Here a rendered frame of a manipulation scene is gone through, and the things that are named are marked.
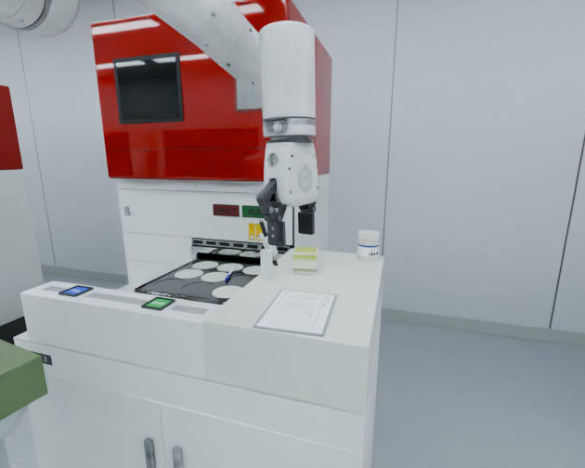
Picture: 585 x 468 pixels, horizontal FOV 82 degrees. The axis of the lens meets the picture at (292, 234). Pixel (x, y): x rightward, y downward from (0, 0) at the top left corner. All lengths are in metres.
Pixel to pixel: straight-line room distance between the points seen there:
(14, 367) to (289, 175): 0.65
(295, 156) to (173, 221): 1.07
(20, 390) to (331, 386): 0.61
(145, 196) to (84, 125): 2.49
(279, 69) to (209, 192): 0.94
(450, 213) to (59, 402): 2.46
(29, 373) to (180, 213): 0.84
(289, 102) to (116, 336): 0.69
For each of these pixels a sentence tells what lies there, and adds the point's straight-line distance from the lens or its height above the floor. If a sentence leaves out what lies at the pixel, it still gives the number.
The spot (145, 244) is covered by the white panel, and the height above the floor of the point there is 0.92.
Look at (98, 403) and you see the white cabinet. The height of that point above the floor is 0.68.
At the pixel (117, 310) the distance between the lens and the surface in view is 0.91.
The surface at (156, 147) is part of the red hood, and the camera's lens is 1.48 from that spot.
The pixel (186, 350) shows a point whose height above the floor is 0.88.
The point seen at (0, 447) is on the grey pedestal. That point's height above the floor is 0.71.
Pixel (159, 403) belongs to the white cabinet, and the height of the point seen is 0.73.
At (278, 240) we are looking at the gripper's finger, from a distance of 0.53.
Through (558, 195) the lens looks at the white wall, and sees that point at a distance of 2.88.
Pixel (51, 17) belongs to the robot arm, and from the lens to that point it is 0.76.
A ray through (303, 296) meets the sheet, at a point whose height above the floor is 0.97.
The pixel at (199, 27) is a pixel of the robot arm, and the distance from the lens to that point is 0.58.
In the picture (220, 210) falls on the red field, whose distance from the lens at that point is 1.39.
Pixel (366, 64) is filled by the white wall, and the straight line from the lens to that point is 2.78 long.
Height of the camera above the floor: 1.30
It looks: 13 degrees down
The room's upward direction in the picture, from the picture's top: straight up
